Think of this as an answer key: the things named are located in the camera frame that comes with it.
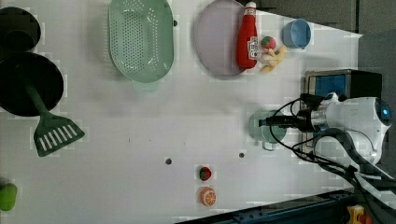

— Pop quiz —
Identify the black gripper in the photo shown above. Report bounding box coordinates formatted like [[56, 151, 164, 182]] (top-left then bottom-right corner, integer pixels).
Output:
[[258, 116, 312, 132]]

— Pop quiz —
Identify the green mug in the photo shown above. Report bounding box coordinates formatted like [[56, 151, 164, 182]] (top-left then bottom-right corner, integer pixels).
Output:
[[248, 109, 287, 151]]

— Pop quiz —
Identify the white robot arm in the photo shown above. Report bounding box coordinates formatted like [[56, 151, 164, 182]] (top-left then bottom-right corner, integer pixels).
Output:
[[254, 92, 395, 210]]

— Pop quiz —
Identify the silver toaster oven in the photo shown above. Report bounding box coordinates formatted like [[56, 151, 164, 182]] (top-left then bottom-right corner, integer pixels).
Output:
[[304, 69, 382, 101]]

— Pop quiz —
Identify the yellow toy banana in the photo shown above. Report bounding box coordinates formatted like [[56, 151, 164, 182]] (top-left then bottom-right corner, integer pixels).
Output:
[[260, 46, 288, 73]]

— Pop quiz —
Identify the blue cup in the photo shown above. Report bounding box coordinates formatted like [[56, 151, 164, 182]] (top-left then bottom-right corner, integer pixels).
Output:
[[282, 19, 311, 49]]

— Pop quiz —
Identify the red ketchup bottle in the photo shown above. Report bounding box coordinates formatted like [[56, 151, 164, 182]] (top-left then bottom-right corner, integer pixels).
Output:
[[236, 2, 259, 69]]

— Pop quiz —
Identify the yellow red emergency button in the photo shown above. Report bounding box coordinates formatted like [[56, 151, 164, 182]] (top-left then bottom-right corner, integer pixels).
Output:
[[346, 204, 373, 224]]

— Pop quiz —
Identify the small toy strawberry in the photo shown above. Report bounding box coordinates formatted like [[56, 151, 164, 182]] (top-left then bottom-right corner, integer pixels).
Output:
[[199, 167, 212, 181]]

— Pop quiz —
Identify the toy orange half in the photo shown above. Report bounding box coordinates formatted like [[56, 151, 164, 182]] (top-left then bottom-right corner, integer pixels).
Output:
[[200, 187, 217, 206]]

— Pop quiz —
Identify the lilac plate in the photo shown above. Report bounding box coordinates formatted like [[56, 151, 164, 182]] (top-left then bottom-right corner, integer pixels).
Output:
[[194, 0, 245, 76]]

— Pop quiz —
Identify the green perforated colander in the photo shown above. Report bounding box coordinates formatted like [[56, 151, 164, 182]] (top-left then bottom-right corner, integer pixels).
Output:
[[107, 0, 174, 91]]

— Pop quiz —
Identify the green slotted spatula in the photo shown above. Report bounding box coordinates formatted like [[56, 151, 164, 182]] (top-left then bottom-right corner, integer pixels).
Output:
[[26, 85, 85, 157]]

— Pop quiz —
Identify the black frying pan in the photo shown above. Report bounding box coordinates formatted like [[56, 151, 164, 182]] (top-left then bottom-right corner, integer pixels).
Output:
[[0, 52, 64, 117]]

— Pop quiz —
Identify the green toy pepper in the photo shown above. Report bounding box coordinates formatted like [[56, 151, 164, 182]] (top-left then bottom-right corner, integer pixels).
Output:
[[0, 183, 18, 211]]

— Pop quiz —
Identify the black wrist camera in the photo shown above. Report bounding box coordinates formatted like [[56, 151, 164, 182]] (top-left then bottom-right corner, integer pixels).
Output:
[[300, 93, 324, 110]]

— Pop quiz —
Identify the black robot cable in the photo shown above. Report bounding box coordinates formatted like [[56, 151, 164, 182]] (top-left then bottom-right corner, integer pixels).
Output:
[[268, 98, 362, 185]]

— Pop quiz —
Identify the blue metal table frame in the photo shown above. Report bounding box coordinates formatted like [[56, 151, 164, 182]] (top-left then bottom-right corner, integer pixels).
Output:
[[176, 190, 357, 224]]

